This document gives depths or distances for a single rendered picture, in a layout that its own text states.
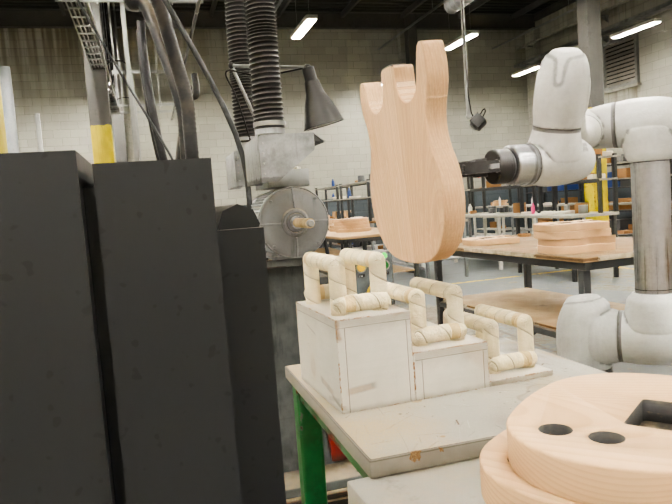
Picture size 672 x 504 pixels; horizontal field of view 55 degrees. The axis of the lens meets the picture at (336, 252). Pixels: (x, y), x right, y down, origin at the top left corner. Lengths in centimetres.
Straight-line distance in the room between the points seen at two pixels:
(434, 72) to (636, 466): 75
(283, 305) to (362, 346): 127
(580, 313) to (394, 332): 94
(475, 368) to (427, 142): 44
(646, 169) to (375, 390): 111
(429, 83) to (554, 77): 34
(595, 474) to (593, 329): 133
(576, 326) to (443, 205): 95
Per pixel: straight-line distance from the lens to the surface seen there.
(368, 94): 146
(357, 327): 116
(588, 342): 204
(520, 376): 135
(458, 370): 127
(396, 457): 101
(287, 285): 242
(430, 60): 120
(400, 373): 121
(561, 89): 144
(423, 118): 121
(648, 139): 198
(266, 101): 213
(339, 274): 118
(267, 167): 195
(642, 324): 201
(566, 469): 73
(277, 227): 224
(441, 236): 120
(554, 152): 146
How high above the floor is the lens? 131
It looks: 4 degrees down
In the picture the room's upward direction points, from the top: 4 degrees counter-clockwise
